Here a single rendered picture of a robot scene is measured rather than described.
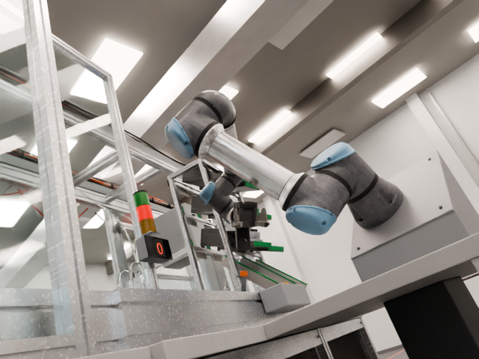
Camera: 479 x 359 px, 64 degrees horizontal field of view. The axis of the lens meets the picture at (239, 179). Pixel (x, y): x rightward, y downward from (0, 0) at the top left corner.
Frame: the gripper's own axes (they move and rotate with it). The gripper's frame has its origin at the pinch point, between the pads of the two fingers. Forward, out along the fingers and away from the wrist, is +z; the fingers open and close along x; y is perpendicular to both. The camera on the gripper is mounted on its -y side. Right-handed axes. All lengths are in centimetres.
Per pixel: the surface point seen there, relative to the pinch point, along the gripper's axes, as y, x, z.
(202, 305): -12.6, -19.5, 36.7
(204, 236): -8, -9, -52
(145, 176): 23, -37, -144
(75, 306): -4, -38, 65
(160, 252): -8.2, -27.8, -10.5
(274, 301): -18.7, 1.5, 15.4
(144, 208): 5.6, -32.9, -16.6
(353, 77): 243, 347, -576
